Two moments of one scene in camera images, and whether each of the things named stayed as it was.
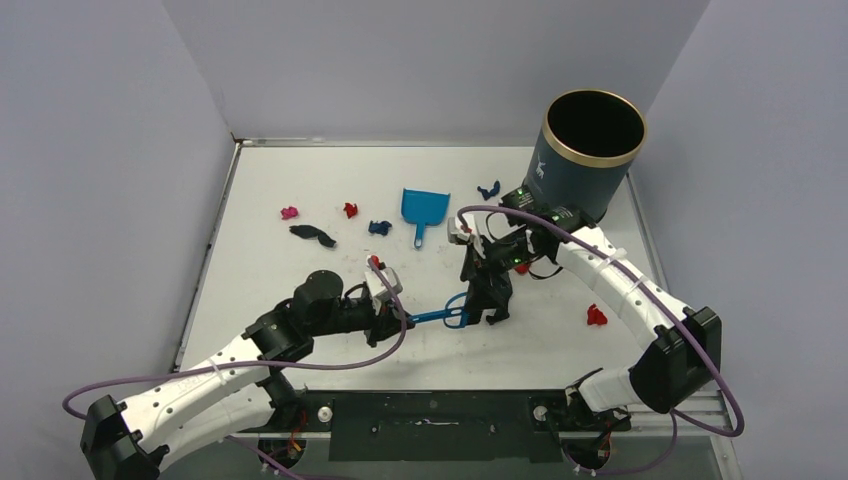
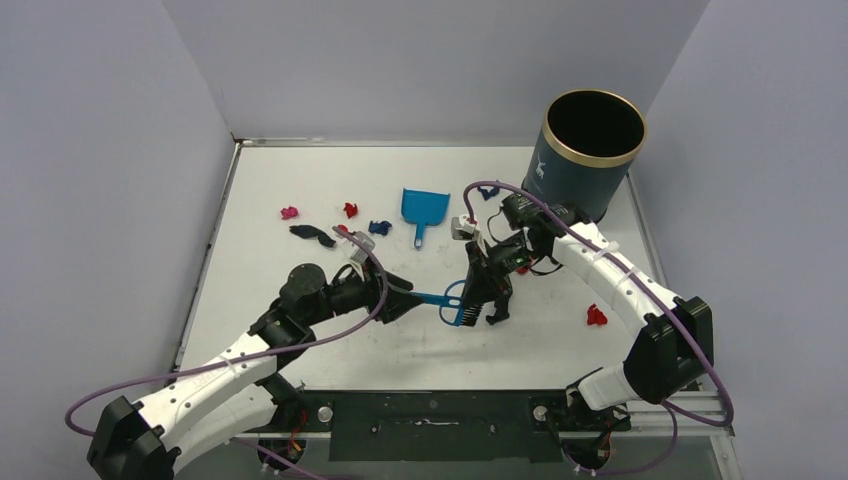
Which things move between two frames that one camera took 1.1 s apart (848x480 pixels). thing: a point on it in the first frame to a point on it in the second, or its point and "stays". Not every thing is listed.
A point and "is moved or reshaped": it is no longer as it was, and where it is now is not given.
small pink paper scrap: (289, 213) stays
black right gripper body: (484, 279) stays
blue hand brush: (455, 317) is moved or reshaped
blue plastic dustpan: (424, 208) stays
